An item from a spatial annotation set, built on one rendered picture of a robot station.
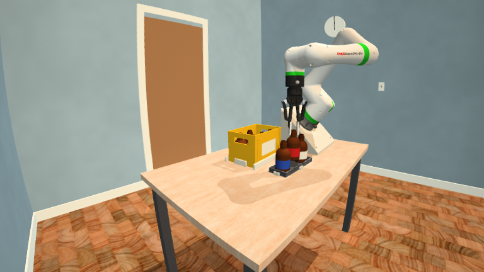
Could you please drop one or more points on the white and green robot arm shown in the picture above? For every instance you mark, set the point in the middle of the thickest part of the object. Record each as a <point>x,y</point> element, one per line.
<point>347,48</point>

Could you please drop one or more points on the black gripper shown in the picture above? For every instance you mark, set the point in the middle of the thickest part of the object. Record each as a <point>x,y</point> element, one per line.
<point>294,101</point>

